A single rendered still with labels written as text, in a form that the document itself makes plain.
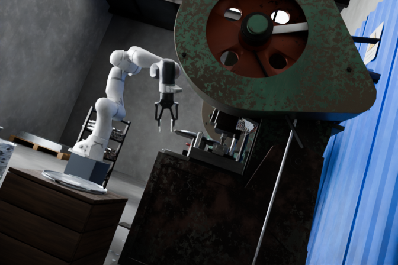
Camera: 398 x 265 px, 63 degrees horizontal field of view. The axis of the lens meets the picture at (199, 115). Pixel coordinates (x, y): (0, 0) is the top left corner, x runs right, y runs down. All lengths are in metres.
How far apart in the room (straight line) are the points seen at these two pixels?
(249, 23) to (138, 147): 7.54
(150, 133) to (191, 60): 7.35
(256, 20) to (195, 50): 0.33
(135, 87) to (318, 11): 7.88
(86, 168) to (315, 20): 1.51
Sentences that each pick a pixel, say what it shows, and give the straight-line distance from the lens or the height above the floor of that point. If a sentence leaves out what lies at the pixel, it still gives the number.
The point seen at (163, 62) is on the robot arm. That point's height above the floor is 1.07.
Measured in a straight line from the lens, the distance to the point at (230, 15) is 7.71.
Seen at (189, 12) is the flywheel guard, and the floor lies 1.33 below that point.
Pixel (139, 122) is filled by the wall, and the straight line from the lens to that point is 9.02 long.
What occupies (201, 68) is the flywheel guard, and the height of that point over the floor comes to 1.06.
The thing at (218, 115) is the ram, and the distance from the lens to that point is 1.93.
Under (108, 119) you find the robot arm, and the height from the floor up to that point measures 0.71.
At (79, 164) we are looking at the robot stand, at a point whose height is 0.40.
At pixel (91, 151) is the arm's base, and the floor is 0.49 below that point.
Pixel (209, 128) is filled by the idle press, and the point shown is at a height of 1.06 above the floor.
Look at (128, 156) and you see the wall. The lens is 8.97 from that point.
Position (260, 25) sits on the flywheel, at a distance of 1.62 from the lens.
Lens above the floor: 0.56
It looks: 10 degrees up
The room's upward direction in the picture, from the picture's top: 19 degrees clockwise
